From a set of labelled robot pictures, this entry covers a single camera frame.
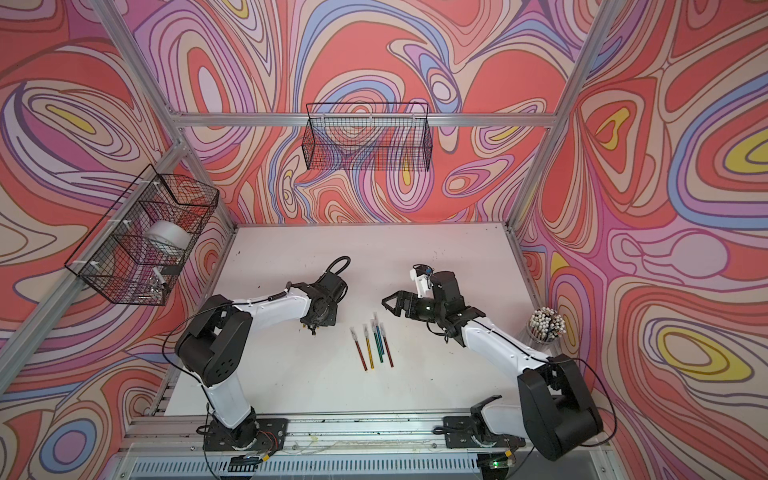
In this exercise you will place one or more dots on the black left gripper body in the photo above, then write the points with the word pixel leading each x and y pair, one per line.
pixel 329 319

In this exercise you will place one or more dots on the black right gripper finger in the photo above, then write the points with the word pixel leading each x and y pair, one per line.
pixel 401 313
pixel 398 301

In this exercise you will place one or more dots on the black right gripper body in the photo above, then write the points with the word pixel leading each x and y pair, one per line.
pixel 428 309

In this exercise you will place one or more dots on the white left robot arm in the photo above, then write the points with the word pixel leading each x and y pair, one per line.
pixel 212 345

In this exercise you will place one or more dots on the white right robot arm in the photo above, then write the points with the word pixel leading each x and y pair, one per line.
pixel 555 411

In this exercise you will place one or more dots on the clear cup of craft knives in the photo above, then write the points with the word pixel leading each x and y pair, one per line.
pixel 546 325

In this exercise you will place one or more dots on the blue capped knife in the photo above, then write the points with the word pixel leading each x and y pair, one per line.
pixel 378 334

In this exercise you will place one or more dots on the red capped knife right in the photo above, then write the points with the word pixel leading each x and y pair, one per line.
pixel 386 345

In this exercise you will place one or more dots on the red capped knife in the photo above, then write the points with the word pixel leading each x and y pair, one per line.
pixel 358 349
pixel 386 345

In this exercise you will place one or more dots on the red capped knife left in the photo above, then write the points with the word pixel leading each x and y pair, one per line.
pixel 358 349

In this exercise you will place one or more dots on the green capped knife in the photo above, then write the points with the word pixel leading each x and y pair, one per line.
pixel 381 359

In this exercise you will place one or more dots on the yellow capped knife middle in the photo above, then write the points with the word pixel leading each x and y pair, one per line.
pixel 368 347

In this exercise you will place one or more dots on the white tape roll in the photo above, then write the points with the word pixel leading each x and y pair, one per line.
pixel 168 237

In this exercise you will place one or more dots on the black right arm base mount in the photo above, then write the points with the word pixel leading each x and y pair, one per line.
pixel 472 430

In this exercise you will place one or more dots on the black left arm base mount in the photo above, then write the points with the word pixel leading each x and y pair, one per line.
pixel 254 434

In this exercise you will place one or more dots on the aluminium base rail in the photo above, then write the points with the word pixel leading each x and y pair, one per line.
pixel 343 446

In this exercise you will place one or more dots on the black wire basket back wall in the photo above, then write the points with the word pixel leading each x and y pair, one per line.
pixel 368 136

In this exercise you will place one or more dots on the black wire basket wall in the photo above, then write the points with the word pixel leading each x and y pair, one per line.
pixel 368 136
pixel 118 262

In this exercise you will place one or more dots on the black wire basket left wall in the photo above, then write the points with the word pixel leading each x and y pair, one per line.
pixel 118 262

